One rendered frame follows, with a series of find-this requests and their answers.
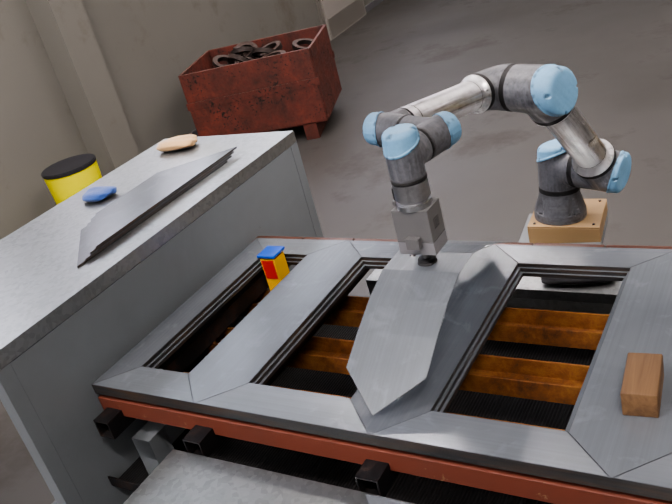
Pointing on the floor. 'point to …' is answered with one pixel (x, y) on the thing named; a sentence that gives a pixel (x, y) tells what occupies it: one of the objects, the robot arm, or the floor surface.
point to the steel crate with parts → (264, 85)
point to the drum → (71, 176)
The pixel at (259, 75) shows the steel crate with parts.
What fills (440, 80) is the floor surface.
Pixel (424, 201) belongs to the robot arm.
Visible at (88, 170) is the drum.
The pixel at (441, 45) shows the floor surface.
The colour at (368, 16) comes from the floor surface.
